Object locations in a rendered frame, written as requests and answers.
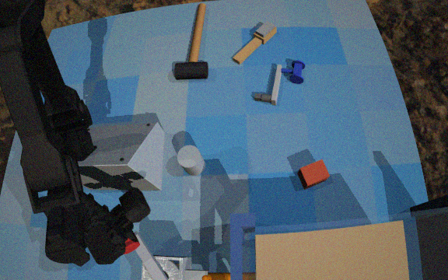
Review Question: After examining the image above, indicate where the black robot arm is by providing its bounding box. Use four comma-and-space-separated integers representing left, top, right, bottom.
0, 0, 128, 265

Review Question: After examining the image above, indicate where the black-headed mallet with wooden handle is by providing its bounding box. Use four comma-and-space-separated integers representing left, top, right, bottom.
174, 3, 208, 80

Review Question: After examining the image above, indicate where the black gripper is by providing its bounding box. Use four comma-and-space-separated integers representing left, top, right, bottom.
74, 187, 151, 267

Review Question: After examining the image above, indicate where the grey cylinder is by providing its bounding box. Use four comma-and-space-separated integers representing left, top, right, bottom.
177, 145, 205, 175

